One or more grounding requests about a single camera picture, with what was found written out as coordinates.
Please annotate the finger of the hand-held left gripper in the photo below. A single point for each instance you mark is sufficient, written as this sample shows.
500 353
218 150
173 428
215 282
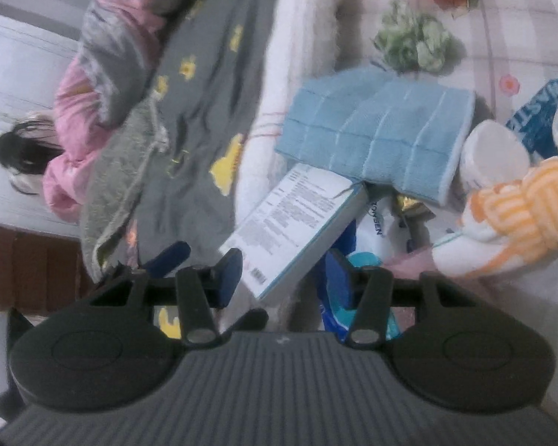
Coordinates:
167 258

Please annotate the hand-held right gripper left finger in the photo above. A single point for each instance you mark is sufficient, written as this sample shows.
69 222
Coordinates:
230 278

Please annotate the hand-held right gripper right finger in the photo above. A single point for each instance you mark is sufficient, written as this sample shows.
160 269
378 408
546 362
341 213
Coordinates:
339 278

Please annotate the light blue checked towel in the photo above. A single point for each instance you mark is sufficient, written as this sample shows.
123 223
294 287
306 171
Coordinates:
376 125

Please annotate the white plastic bag blue print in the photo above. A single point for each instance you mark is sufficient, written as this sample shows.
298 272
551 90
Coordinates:
539 111

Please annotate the blue packet with bear print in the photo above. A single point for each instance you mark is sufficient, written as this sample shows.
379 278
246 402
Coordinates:
337 323

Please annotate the white blue-edged box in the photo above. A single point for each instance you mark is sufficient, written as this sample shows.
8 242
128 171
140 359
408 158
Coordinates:
288 223

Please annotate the bed headboard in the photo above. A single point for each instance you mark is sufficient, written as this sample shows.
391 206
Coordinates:
28 265

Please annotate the grey blanket with yellow ducks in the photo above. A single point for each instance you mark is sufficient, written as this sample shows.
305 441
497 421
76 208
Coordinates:
200 102

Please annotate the pink grey quilt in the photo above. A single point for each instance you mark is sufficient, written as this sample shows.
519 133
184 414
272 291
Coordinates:
88 116

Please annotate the white cup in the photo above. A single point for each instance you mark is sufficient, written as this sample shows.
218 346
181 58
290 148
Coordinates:
493 148

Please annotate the orange striped white cloth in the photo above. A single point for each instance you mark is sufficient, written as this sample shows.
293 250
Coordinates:
530 195

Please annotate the white panelled door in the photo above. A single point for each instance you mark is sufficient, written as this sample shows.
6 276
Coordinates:
18 65

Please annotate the white fringed plaid blanket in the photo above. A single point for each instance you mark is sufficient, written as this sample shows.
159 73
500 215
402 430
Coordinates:
307 32

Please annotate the green white scrunchie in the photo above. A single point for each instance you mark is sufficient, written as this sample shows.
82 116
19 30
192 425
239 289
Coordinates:
414 37

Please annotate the plaid floral bed sheet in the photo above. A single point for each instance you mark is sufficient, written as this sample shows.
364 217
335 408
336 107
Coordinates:
516 32

